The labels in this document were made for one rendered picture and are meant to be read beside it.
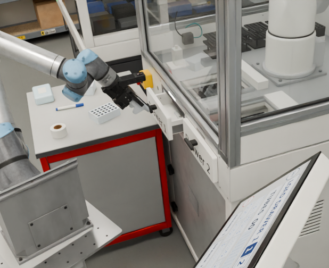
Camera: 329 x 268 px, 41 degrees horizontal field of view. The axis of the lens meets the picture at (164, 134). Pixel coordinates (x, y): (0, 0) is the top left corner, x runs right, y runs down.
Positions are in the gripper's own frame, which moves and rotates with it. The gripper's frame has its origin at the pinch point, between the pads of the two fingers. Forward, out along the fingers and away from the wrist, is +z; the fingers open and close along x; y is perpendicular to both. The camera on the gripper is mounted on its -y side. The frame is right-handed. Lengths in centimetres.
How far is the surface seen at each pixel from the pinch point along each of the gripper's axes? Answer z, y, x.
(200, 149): 6.8, -6.7, 35.6
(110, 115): 3.9, 17.9, -23.5
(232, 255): -21, -3, 100
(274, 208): -18, -16, 96
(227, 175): 7, -9, 54
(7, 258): -23, 60, 46
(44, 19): 41, 57, -368
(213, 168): 7.9, -6.1, 46.0
